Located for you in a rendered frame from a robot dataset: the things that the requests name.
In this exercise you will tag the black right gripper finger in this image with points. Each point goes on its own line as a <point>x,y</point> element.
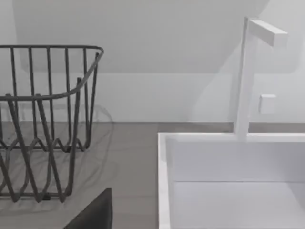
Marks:
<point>97,212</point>

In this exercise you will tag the white sink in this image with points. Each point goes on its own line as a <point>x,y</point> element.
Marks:
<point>233,167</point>

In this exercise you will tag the tall white tap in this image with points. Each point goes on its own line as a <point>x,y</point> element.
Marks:
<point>245,78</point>

